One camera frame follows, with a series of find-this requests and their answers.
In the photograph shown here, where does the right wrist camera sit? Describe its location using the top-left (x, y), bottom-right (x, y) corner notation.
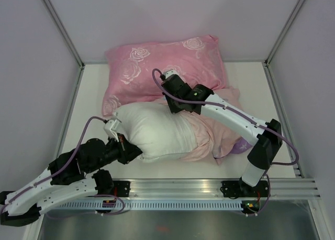
top-left (163, 70), bottom-right (178, 79)

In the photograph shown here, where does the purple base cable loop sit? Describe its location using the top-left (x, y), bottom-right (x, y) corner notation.
top-left (91, 195), bottom-right (126, 216)

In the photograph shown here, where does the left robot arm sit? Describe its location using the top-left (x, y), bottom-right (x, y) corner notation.
top-left (1, 135), bottom-right (142, 227)

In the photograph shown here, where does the white pillow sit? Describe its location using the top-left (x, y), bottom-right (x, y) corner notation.
top-left (113, 102), bottom-right (197, 163)

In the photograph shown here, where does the right aluminium frame post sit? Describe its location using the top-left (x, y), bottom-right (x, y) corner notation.
top-left (264, 0), bottom-right (307, 67)

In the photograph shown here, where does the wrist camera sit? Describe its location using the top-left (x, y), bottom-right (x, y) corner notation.
top-left (163, 70), bottom-right (178, 79)
top-left (104, 114), bottom-right (124, 141)

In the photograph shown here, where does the white slotted cable duct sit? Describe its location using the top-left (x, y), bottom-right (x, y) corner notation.
top-left (56, 199), bottom-right (243, 212)

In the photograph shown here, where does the aluminium front rail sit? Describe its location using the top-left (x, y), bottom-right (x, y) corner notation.
top-left (126, 178), bottom-right (321, 200)

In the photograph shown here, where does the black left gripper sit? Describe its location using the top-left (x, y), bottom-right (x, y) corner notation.
top-left (87, 133), bottom-right (145, 173)

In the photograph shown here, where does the left aluminium frame post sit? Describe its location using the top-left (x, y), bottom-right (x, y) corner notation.
top-left (41, 0), bottom-right (85, 69)

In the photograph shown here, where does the aluminium frame post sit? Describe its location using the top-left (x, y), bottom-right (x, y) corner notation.
top-left (41, 0), bottom-right (85, 69)
top-left (264, 0), bottom-right (307, 67)

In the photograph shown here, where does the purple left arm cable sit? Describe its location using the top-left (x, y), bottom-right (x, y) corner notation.
top-left (0, 116), bottom-right (108, 214)

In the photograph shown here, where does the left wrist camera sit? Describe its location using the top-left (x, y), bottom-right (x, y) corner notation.
top-left (104, 114), bottom-right (124, 141)

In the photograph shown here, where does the purple Elsa pillowcase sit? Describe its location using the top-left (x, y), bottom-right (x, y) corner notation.
top-left (154, 86), bottom-right (253, 166)

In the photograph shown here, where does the pink rose-patterned pillow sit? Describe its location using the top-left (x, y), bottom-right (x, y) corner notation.
top-left (101, 35), bottom-right (228, 117)

